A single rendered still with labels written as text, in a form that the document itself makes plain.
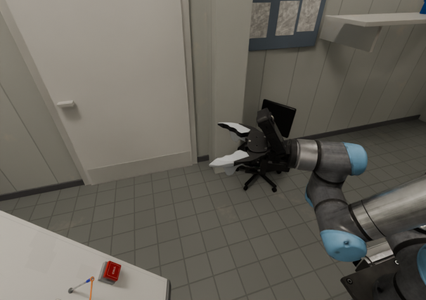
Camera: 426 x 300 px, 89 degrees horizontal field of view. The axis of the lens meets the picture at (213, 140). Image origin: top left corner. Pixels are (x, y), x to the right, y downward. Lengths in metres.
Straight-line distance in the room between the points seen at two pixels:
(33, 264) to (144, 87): 1.72
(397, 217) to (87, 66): 2.16
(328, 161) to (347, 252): 0.18
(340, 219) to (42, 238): 0.81
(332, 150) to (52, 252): 0.83
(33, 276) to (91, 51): 1.71
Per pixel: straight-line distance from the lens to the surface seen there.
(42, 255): 0.87
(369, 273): 0.94
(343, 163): 0.57
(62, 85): 2.33
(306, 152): 0.54
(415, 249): 0.78
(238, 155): 0.50
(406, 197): 0.52
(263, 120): 0.47
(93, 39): 2.16
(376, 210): 0.53
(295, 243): 2.30
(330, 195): 0.59
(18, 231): 0.86
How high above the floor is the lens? 1.90
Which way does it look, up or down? 35 degrees down
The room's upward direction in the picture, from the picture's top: straight up
